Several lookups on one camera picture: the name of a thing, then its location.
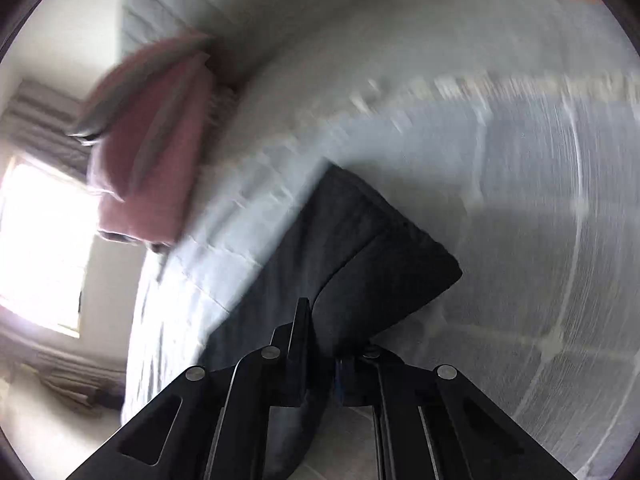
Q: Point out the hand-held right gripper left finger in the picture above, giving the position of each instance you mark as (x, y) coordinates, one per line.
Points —
(299, 355)

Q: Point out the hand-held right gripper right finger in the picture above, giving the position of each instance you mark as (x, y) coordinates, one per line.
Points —
(356, 380)

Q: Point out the dark grey garment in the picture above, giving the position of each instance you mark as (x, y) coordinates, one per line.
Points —
(345, 255)

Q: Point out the light grey quilted bed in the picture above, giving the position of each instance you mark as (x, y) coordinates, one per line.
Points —
(450, 175)

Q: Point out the pink striped pillow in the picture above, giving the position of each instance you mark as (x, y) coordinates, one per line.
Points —
(145, 155)

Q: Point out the bright window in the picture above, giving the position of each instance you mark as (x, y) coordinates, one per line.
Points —
(47, 240)

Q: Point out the grey curtain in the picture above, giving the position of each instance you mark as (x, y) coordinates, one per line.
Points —
(42, 120)

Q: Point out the grey padded headboard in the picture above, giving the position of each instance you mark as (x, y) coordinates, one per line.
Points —
(165, 5)

